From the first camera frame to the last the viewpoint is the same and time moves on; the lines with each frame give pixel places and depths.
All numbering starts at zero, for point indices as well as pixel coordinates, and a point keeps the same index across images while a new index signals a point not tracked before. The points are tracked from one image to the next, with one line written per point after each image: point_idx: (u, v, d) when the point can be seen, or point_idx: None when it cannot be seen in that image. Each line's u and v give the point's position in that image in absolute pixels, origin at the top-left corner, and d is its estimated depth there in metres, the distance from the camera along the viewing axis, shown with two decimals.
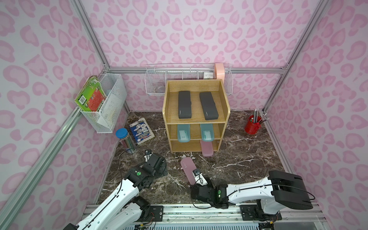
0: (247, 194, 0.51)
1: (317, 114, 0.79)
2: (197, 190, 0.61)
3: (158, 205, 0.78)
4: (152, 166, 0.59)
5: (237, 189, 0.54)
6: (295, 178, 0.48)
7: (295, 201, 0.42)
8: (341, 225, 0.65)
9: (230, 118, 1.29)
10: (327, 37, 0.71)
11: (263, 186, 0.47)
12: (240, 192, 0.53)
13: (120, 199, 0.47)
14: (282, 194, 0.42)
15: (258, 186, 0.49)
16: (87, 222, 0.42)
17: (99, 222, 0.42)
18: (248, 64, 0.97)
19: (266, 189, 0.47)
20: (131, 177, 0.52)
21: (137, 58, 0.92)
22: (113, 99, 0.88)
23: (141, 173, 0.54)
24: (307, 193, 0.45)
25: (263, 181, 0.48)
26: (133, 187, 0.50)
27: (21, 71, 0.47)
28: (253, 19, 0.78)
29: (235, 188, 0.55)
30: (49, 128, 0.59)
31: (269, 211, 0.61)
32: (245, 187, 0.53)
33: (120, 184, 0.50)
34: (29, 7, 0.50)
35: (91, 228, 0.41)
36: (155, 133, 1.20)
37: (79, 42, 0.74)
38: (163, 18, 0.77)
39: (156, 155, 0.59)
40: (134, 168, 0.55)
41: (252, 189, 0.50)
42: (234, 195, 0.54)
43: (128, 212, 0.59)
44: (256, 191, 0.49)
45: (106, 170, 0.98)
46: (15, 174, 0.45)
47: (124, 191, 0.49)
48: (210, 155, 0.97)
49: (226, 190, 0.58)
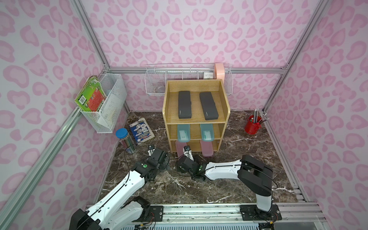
0: (221, 170, 0.57)
1: (317, 114, 0.79)
2: (183, 158, 0.70)
3: (158, 205, 0.78)
4: (156, 159, 0.61)
5: (213, 166, 0.62)
6: (265, 167, 0.52)
7: (254, 181, 0.47)
8: (341, 225, 0.65)
9: (230, 118, 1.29)
10: (327, 37, 0.71)
11: (234, 166, 0.54)
12: (216, 168, 0.60)
13: (128, 187, 0.49)
14: (244, 173, 0.48)
15: (230, 166, 0.55)
16: (97, 208, 0.43)
17: (109, 208, 0.44)
18: (248, 64, 0.97)
19: (235, 168, 0.53)
20: (137, 169, 0.55)
21: (137, 58, 0.92)
22: (112, 99, 0.88)
23: (146, 166, 0.57)
24: (271, 181, 0.49)
25: (235, 163, 0.55)
26: (141, 177, 0.53)
27: (21, 71, 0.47)
28: (253, 19, 0.78)
29: (212, 165, 0.63)
30: (49, 128, 0.59)
31: (262, 207, 0.63)
32: (221, 165, 0.60)
33: (128, 175, 0.53)
34: (29, 7, 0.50)
35: (101, 213, 0.42)
36: (155, 133, 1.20)
37: (79, 42, 0.74)
38: (163, 18, 0.77)
39: (160, 149, 0.62)
40: (140, 161, 0.58)
41: (225, 166, 0.57)
42: (210, 170, 0.62)
43: (130, 209, 0.60)
44: (227, 168, 0.55)
45: (106, 170, 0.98)
46: (15, 174, 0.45)
47: (132, 181, 0.51)
48: (210, 155, 0.97)
49: (206, 166, 0.66)
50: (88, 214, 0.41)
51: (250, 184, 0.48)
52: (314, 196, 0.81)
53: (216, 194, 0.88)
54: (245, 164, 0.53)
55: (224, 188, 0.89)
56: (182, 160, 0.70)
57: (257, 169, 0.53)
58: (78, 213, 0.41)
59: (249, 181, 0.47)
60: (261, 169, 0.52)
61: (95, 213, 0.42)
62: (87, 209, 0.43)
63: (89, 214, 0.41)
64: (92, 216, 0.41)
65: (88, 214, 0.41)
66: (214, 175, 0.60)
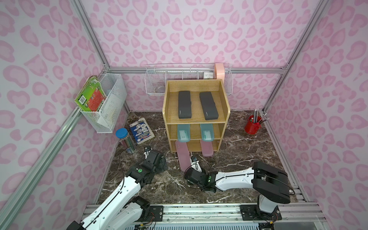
0: (233, 180, 0.54)
1: (317, 114, 0.79)
2: (189, 172, 0.67)
3: (158, 205, 0.78)
4: (151, 163, 0.60)
5: (224, 177, 0.58)
6: (279, 173, 0.49)
7: (270, 190, 0.44)
8: (341, 225, 0.65)
9: (230, 118, 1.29)
10: (327, 37, 0.71)
11: (246, 175, 0.51)
12: (226, 178, 0.57)
13: (123, 195, 0.48)
14: (260, 183, 0.45)
15: (242, 175, 0.52)
16: (93, 218, 0.42)
17: (105, 217, 0.43)
18: (248, 64, 0.97)
19: (247, 177, 0.50)
20: (132, 174, 0.54)
21: (137, 58, 0.92)
22: (112, 99, 0.88)
23: (142, 170, 0.56)
24: (288, 188, 0.46)
25: (247, 171, 0.52)
26: (136, 183, 0.52)
27: (21, 71, 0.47)
28: (253, 19, 0.78)
29: (223, 175, 0.60)
30: (49, 128, 0.59)
31: (265, 209, 0.62)
32: (232, 174, 0.56)
33: (122, 181, 0.51)
34: (29, 7, 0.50)
35: (97, 224, 0.41)
36: (155, 133, 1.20)
37: (79, 42, 0.74)
38: (163, 18, 0.77)
39: (155, 151, 0.61)
40: (135, 166, 0.57)
41: (237, 176, 0.54)
42: (221, 180, 0.59)
43: (129, 212, 0.59)
44: (239, 178, 0.52)
45: (106, 170, 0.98)
46: (14, 174, 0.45)
47: (127, 188, 0.50)
48: (210, 155, 0.97)
49: (215, 176, 0.63)
50: (83, 226, 0.41)
51: (268, 193, 0.45)
52: (314, 197, 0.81)
53: (216, 194, 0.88)
54: (257, 172, 0.50)
55: None
56: (189, 174, 0.66)
57: (271, 176, 0.50)
58: (73, 224, 0.40)
59: (266, 191, 0.44)
60: (276, 176, 0.49)
61: (90, 224, 0.41)
62: (82, 220, 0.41)
63: (84, 225, 0.41)
64: (87, 228, 0.40)
65: (83, 226, 0.41)
66: (227, 186, 0.57)
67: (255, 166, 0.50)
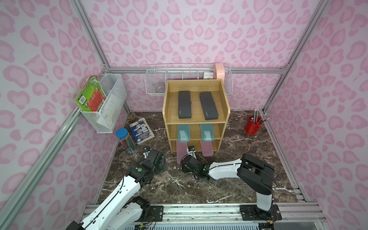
0: (223, 169, 0.59)
1: (317, 114, 0.79)
2: (188, 157, 0.72)
3: (159, 205, 0.78)
4: (151, 162, 0.60)
5: (216, 166, 0.64)
6: (265, 166, 0.52)
7: (253, 178, 0.48)
8: (341, 225, 0.65)
9: (230, 118, 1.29)
10: (327, 37, 0.71)
11: (234, 164, 0.55)
12: (218, 167, 0.62)
13: (123, 194, 0.48)
14: (243, 171, 0.49)
15: (231, 164, 0.57)
16: (92, 218, 0.42)
17: (104, 218, 0.43)
18: (248, 64, 0.97)
19: (235, 166, 0.54)
20: (132, 173, 0.53)
21: (137, 58, 0.92)
22: (112, 99, 0.88)
23: (142, 169, 0.55)
24: (272, 180, 0.49)
25: (235, 161, 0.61)
26: (135, 182, 0.51)
27: (21, 71, 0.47)
28: (253, 19, 0.78)
29: (215, 165, 0.65)
30: (49, 128, 0.59)
31: (262, 206, 0.63)
32: (223, 164, 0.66)
33: (121, 181, 0.51)
34: (29, 7, 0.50)
35: (96, 224, 0.41)
36: (155, 133, 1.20)
37: (79, 42, 0.74)
38: (163, 18, 0.77)
39: (155, 151, 0.60)
40: (135, 166, 0.56)
41: (226, 166, 0.59)
42: (213, 169, 0.64)
43: (129, 212, 0.59)
44: (228, 167, 0.57)
45: (106, 170, 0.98)
46: (14, 174, 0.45)
47: (127, 187, 0.50)
48: (210, 155, 0.97)
49: (210, 166, 0.68)
50: (82, 226, 0.40)
51: (250, 182, 0.49)
52: (314, 197, 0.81)
53: (216, 194, 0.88)
54: (245, 163, 0.54)
55: (224, 188, 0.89)
56: (188, 159, 0.71)
57: (258, 167, 0.53)
58: (73, 224, 0.40)
59: (248, 178, 0.48)
60: (262, 168, 0.51)
61: (89, 224, 0.41)
62: (81, 220, 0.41)
63: (84, 226, 0.41)
64: (86, 228, 0.40)
65: (82, 226, 0.40)
66: (218, 175, 0.62)
67: (243, 158, 0.54)
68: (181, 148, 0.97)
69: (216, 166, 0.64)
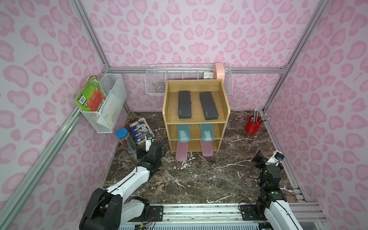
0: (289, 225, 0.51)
1: (317, 114, 0.79)
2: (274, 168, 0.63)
3: (158, 205, 0.78)
4: (153, 156, 0.67)
5: (286, 212, 0.55)
6: None
7: None
8: (341, 225, 0.65)
9: (230, 118, 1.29)
10: (327, 37, 0.71)
11: None
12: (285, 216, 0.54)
13: (138, 176, 0.56)
14: None
15: None
16: (116, 187, 0.48)
17: (126, 188, 0.49)
18: (248, 64, 0.97)
19: None
20: (142, 165, 0.62)
21: (137, 58, 0.92)
22: (113, 99, 0.88)
23: (149, 163, 0.65)
24: None
25: None
26: (146, 170, 0.60)
27: (21, 71, 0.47)
28: (253, 19, 0.78)
29: (285, 208, 0.56)
30: (49, 128, 0.59)
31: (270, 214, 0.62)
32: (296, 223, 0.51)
33: (135, 168, 0.59)
34: (29, 7, 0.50)
35: (120, 190, 0.47)
36: (155, 133, 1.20)
37: (79, 42, 0.73)
38: (163, 18, 0.77)
39: (155, 145, 0.66)
40: (143, 160, 0.66)
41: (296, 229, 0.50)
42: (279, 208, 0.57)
43: (133, 202, 0.61)
44: None
45: (106, 170, 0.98)
46: (15, 174, 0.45)
47: (140, 171, 0.58)
48: (210, 155, 0.97)
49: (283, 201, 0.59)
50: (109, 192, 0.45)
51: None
52: (314, 196, 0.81)
53: (216, 194, 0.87)
54: None
55: (224, 188, 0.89)
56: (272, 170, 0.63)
57: None
58: (98, 191, 0.44)
59: None
60: None
61: (114, 189, 0.46)
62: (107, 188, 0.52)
63: (109, 191, 0.45)
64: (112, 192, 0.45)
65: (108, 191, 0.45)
66: (277, 214, 0.58)
67: None
68: (181, 148, 0.97)
69: (287, 213, 0.55)
